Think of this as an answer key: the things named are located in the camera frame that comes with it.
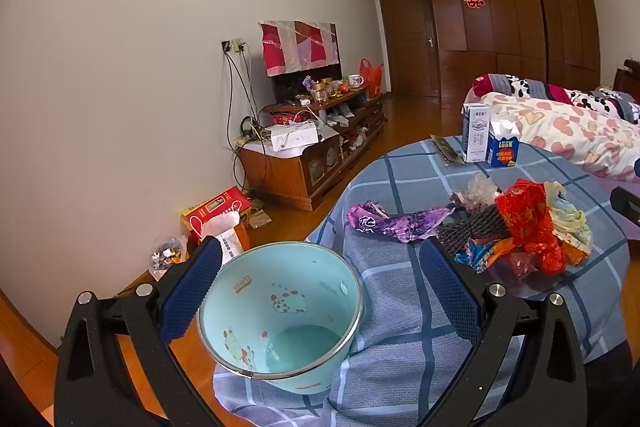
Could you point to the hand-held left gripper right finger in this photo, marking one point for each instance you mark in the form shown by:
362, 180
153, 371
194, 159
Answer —
450, 297

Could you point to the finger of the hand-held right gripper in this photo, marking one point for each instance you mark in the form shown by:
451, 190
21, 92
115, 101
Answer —
627, 206

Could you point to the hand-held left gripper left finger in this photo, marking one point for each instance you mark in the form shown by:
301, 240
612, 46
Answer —
192, 287

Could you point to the yellow plastic bag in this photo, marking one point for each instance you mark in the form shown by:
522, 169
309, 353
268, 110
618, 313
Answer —
570, 217

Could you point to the purple foil wrapper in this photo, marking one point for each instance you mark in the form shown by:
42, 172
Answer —
400, 224

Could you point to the light blue cartoon bucket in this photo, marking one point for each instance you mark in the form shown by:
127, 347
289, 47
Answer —
280, 302

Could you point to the small yellow bin with liner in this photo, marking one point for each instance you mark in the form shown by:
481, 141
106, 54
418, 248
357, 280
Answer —
167, 257

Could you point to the orange blue snack wrapper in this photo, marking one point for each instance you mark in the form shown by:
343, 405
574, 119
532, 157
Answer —
487, 254

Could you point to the black foam net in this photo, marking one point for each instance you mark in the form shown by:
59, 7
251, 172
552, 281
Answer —
470, 227

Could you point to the pink translucent plastic bag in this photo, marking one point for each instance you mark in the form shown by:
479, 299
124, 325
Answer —
522, 264

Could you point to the red yellow cardboard box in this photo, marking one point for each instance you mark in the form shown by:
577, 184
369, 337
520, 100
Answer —
220, 202

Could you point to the pink heart floral quilt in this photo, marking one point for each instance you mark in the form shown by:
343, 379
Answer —
575, 132

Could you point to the gold foil wrapper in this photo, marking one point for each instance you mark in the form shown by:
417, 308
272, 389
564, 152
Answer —
260, 219

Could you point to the red printed plastic wrapper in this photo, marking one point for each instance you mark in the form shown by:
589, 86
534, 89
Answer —
525, 217

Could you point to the clear plastic wrapper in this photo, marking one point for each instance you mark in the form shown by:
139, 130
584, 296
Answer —
480, 189

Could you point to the blue plaid tablecloth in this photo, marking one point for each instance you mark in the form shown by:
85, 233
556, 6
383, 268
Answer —
400, 187

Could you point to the wooden bed headboard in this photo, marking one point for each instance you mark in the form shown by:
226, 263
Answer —
631, 77

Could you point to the blue drink carton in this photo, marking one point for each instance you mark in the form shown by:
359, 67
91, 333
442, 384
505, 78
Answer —
502, 147

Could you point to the wooden television cabinet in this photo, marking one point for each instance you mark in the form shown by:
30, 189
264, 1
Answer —
285, 177

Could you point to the flat patterned snack packet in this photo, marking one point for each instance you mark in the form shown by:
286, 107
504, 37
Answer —
445, 149

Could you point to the cartoon mouse blanket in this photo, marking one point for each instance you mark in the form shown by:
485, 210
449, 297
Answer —
530, 88

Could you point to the tall white milk carton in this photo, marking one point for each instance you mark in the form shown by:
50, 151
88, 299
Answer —
475, 137

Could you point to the white rectangular box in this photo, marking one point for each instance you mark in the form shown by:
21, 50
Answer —
295, 138

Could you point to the flat red gift box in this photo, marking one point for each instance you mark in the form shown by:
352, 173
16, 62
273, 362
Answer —
290, 118

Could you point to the brown wooden wardrobe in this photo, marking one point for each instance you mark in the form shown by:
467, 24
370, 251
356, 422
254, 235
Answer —
500, 32

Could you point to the black television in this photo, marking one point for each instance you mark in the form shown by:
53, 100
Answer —
287, 84

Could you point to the orange plastic bag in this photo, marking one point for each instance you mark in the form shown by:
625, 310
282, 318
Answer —
372, 79

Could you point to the gold lidded glass jar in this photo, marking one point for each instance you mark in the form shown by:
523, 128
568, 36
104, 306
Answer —
320, 93
327, 83

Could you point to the purple foil flower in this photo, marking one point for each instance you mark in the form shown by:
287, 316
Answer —
308, 82

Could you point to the white mug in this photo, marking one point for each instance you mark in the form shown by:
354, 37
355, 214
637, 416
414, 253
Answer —
355, 81

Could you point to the brown wooden door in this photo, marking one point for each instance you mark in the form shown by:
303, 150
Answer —
407, 42

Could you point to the red pink patchwork cover cloth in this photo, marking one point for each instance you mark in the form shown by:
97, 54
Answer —
295, 49

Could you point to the wall power socket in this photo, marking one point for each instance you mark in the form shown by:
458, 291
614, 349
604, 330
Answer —
233, 45

